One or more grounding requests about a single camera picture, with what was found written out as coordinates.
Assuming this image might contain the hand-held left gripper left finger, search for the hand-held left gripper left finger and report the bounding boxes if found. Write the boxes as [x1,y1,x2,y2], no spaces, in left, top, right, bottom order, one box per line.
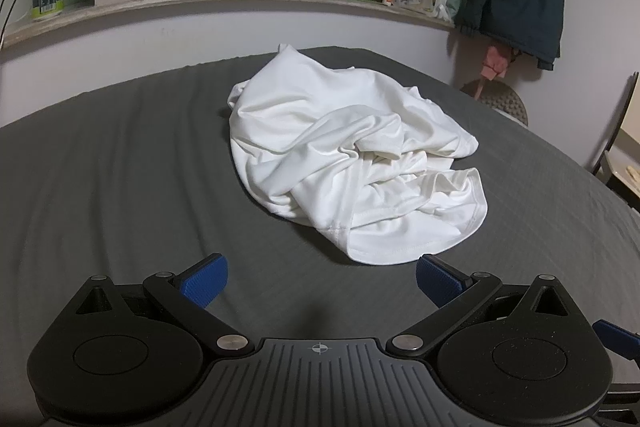
[62,253,256,358]

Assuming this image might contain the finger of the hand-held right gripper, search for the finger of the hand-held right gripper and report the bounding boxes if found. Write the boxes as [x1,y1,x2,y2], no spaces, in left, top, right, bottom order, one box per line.
[592,318,640,364]

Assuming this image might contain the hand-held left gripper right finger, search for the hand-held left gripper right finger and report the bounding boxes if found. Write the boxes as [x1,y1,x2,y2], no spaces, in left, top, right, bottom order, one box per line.
[385,254,583,360]

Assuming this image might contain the white long-sleeve shirt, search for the white long-sleeve shirt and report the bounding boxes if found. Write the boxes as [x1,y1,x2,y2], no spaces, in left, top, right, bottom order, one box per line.
[227,43,490,267]

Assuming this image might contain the white dark-framed chair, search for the white dark-framed chair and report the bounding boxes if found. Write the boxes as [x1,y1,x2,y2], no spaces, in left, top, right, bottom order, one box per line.
[592,72,640,198]

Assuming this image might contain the grey woven basket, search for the grey woven basket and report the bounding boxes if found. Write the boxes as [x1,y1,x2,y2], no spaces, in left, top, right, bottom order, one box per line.
[460,79,528,126]

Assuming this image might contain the grey window ledge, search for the grey window ledge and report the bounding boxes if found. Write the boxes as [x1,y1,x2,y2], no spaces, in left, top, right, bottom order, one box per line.
[0,0,456,52]

